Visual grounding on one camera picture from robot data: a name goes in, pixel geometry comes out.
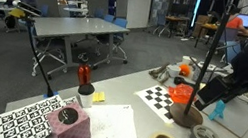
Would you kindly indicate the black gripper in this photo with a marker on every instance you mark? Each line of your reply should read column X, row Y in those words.
column 239, row 86

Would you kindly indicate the blue plastic figure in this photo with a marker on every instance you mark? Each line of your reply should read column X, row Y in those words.
column 217, row 110

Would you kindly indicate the grey speckled tissue box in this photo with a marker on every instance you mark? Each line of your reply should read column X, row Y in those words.
column 219, row 75

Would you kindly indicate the black pen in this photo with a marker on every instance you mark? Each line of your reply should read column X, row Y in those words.
column 247, row 101

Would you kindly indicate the grey table mat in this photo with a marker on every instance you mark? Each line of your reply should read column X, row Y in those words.
column 240, row 119

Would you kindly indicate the orange plastic bag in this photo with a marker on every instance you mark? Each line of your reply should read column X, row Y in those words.
column 179, row 93

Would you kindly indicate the black peg stand wooden base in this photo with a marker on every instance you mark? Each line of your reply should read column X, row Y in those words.
column 185, row 118

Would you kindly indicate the small black object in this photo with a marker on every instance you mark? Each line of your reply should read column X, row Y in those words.
column 181, row 81

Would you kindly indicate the orange fuzzy object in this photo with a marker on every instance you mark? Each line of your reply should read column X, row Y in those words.
column 184, row 70

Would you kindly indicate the blue office chair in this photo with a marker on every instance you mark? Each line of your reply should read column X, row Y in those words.
column 121, row 24
column 231, row 51
column 108, row 18

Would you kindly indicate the plain white mug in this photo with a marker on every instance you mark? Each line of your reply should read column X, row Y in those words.
column 186, row 60

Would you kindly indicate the small white bowl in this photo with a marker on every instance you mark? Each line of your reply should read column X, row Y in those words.
column 173, row 71

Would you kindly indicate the black white checkerboard sheet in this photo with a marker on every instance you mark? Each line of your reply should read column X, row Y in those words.
column 156, row 99

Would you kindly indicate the gnarled brown wood root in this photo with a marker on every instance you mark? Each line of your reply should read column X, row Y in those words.
column 157, row 72

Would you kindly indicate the dark wooden table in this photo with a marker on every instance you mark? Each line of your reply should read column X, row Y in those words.
column 210, row 27

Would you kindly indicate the person in orange shirt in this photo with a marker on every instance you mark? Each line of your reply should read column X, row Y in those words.
column 234, row 22

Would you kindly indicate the open laptop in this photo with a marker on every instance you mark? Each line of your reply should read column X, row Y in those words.
column 246, row 20

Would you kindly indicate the light wooden table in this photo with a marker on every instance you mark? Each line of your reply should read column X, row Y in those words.
column 178, row 19

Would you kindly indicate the white printed paper sheet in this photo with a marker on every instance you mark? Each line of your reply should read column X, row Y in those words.
column 113, row 131

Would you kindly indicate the white partition board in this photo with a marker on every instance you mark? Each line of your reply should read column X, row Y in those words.
column 137, row 8

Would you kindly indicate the yellow sticky notes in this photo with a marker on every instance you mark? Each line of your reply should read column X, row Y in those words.
column 99, row 97

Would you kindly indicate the white cup black lid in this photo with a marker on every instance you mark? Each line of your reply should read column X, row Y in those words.
column 85, row 96

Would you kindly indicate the pink tissue box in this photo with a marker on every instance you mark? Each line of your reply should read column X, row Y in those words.
column 69, row 131

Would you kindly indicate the large grey table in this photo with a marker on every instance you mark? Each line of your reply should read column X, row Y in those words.
column 77, row 25

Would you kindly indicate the black bag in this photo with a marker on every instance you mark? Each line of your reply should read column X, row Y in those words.
column 10, row 22

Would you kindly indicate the black gooseneck camera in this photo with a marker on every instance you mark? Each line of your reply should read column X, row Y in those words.
column 29, row 9

